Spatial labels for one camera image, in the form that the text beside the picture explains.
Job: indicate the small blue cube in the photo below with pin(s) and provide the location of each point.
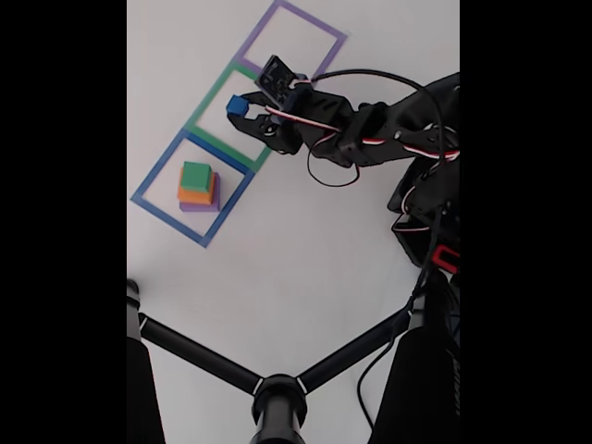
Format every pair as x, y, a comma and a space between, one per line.
237, 105

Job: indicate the green cube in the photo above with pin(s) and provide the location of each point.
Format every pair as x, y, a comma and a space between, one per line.
196, 176

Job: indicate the orange block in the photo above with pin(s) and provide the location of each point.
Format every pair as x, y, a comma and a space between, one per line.
194, 196

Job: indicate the large purple block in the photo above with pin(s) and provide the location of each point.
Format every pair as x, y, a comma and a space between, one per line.
199, 207

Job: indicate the green tape square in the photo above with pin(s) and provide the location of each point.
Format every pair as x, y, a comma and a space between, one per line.
222, 146

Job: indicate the purple tape square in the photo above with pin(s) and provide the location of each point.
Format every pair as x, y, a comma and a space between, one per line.
300, 15

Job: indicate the blue tape square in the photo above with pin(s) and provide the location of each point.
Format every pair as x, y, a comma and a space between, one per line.
168, 222

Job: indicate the red clamp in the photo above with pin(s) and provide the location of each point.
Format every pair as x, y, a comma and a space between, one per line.
444, 259

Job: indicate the black tripod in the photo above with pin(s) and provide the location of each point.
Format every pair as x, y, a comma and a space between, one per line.
277, 402

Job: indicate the blue camera circuit board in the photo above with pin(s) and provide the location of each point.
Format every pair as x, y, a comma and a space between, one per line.
277, 78

